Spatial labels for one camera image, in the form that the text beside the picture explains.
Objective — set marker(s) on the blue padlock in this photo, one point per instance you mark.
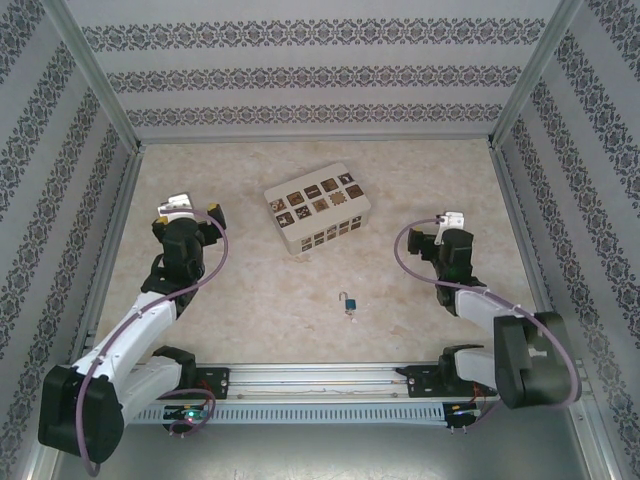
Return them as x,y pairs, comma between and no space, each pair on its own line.
350,302

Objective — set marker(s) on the white tin box with pictures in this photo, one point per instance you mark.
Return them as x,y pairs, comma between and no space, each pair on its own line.
310,200

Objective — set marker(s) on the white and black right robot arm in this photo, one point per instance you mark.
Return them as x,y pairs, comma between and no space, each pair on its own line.
475,305

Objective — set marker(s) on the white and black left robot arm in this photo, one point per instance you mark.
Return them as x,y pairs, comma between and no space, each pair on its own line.
130,330

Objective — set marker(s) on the right controller board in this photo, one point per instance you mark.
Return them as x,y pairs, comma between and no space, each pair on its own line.
462,410

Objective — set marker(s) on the controller board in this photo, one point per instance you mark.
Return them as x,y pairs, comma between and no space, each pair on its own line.
186,414
462,410

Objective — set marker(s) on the left controller board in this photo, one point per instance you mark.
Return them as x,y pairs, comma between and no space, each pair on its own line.
186,414

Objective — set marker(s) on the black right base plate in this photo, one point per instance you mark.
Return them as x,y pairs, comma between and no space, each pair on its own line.
420,380

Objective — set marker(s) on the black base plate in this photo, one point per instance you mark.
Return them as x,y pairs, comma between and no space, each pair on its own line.
215,380
420,380

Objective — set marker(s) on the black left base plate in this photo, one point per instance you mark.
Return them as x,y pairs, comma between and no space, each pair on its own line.
215,380

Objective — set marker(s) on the aluminium frame post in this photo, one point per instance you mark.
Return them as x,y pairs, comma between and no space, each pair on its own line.
102,85
531,75

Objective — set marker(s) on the aluminium mounting rail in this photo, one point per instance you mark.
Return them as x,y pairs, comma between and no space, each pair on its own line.
320,382

